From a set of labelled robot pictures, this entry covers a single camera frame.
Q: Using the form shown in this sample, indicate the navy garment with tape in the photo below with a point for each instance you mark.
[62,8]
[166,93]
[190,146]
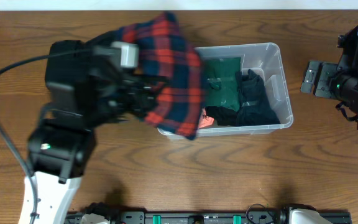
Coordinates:
[254,104]

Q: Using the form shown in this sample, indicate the black garment with tape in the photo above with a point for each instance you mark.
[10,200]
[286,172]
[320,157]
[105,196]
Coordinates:
[223,116]

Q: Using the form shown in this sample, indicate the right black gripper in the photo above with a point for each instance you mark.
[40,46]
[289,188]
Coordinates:
[333,72]

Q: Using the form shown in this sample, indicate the red navy plaid shirt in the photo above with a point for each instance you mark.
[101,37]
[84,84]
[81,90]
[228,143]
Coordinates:
[164,52]

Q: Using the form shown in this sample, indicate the dark green garment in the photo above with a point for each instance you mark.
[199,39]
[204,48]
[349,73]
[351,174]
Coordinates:
[222,87]

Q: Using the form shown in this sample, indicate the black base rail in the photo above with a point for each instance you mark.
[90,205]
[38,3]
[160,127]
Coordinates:
[255,214]

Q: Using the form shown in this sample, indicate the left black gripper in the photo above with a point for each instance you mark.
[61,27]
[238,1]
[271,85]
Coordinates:
[138,94]

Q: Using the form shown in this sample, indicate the clear plastic storage container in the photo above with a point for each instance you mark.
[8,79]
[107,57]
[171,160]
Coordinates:
[265,60]

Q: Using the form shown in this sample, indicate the salmon pink printed t-shirt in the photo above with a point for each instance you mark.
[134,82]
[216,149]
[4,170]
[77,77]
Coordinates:
[205,120]

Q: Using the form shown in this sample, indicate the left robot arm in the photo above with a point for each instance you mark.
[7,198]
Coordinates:
[58,156]

